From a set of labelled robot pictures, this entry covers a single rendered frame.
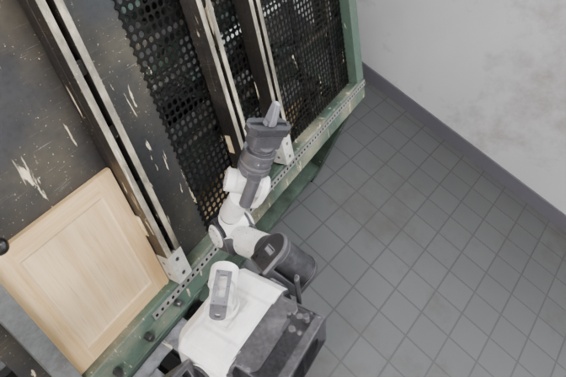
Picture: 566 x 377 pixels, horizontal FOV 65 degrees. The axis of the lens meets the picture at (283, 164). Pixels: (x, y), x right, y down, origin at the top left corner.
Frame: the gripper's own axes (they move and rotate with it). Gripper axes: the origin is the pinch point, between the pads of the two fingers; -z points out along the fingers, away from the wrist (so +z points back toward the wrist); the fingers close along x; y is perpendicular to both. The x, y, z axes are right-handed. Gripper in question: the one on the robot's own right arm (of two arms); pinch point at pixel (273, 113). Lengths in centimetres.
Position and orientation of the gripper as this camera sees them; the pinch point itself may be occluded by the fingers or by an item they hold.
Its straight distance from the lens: 109.0
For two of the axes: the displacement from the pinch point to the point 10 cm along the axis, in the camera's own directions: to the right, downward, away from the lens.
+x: -8.3, 0.6, -5.5
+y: -4.5, -6.4, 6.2
